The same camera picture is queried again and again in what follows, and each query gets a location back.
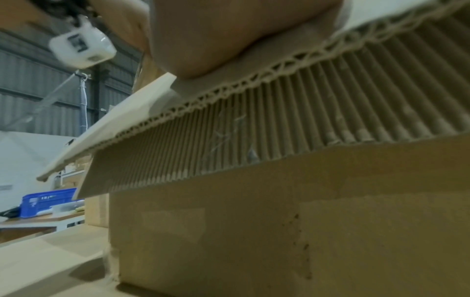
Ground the person's left hand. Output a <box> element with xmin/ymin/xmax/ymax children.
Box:
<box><xmin>91</xmin><ymin>0</ymin><xmax>152</xmax><ymax>56</ymax></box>

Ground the person's right hand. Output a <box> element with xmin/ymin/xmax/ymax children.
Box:
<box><xmin>148</xmin><ymin>0</ymin><xmax>344</xmax><ymax>79</ymax></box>

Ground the large cardboard box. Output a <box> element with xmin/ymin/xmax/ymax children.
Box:
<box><xmin>36</xmin><ymin>0</ymin><xmax>470</xmax><ymax>297</ymax></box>

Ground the white printed carton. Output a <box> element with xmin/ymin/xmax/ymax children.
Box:
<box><xmin>0</xmin><ymin>130</ymin><xmax>80</xmax><ymax>214</ymax></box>

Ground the blue plastic crate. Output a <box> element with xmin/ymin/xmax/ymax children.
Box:
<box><xmin>20</xmin><ymin>187</ymin><xmax>80</xmax><ymax>219</ymax></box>

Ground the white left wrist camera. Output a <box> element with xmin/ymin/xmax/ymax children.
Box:
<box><xmin>48</xmin><ymin>16</ymin><xmax>118</xmax><ymax>70</ymax></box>

